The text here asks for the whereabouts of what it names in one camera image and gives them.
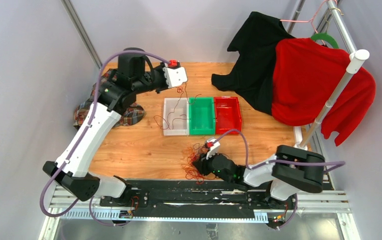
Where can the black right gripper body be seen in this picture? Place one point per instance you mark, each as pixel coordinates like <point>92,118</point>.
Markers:
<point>207,166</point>

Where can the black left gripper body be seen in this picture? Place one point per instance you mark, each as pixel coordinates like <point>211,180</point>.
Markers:
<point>155,79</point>

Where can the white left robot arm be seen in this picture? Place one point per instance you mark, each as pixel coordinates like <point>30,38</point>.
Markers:
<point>138,72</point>

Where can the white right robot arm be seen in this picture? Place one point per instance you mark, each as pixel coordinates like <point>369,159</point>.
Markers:
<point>287,171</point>

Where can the plaid cloth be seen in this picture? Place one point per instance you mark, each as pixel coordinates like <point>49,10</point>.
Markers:
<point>133,114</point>

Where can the clear plastic bin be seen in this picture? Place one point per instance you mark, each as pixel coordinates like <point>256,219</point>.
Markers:
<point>175,117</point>

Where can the red plastic bin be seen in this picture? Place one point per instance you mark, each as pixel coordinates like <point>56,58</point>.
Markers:
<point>227,114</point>

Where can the green plastic bin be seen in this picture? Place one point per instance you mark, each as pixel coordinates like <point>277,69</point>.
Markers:
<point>201,116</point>

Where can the black t-shirt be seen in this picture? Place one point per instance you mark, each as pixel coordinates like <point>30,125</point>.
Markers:
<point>252,75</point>

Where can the red sweater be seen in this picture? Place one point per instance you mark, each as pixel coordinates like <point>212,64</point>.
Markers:
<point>305,76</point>

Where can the green clothes hanger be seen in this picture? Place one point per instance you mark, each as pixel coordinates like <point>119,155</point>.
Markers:
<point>326,38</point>

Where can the white clothes rack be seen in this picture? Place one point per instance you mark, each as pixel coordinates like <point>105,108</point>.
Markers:
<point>357,58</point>

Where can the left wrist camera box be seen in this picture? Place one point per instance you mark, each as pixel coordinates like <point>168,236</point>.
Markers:
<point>175,77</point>

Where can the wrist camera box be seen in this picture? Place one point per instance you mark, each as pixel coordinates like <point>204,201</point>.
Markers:
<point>175,77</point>
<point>212,145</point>

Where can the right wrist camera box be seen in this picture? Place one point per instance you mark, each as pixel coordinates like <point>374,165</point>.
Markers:
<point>212,145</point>

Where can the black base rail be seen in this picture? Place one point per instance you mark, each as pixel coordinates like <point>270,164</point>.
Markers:
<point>186,199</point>

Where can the pink wire hanger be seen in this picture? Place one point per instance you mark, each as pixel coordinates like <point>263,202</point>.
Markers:
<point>329,6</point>

